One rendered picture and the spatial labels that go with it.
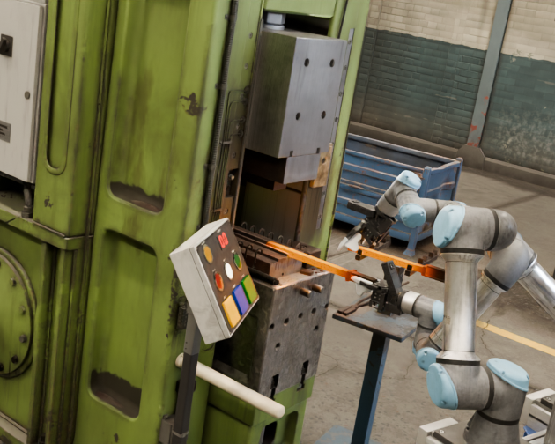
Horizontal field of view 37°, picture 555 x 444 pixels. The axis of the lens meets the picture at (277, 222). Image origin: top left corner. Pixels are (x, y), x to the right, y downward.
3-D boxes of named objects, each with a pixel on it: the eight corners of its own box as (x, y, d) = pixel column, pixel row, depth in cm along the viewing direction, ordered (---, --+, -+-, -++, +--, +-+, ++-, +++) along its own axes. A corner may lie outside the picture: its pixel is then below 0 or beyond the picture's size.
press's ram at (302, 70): (341, 151, 310) (360, 41, 299) (277, 158, 280) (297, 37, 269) (255, 125, 334) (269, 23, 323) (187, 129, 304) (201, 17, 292)
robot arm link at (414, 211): (440, 212, 260) (431, 190, 269) (407, 210, 258) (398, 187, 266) (432, 232, 265) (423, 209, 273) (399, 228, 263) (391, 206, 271)
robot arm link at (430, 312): (439, 332, 267) (444, 307, 265) (409, 321, 274) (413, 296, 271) (449, 327, 274) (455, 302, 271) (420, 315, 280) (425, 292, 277)
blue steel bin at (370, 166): (448, 239, 727) (466, 158, 707) (411, 257, 661) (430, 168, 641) (329, 203, 785) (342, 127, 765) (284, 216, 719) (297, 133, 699)
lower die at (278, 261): (300, 270, 312) (304, 249, 310) (267, 281, 297) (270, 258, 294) (217, 237, 336) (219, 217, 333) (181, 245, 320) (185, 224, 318)
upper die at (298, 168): (316, 179, 302) (321, 153, 300) (283, 184, 287) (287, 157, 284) (229, 151, 326) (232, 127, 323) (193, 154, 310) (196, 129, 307)
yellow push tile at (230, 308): (240, 317, 245) (231, 294, 244) (234, 327, 238) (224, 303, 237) (235, 319, 246) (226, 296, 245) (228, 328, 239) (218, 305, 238)
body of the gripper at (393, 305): (366, 305, 283) (396, 317, 276) (370, 281, 281) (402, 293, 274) (378, 300, 289) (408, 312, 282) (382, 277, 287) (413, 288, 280)
